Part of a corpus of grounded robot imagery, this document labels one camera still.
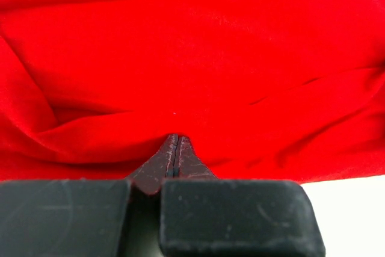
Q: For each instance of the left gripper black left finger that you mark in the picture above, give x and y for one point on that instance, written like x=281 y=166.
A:
x=86 y=217

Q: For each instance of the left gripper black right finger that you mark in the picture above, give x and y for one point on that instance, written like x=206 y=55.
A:
x=203 y=215

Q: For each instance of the red t shirt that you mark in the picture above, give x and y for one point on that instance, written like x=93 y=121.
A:
x=270 y=89

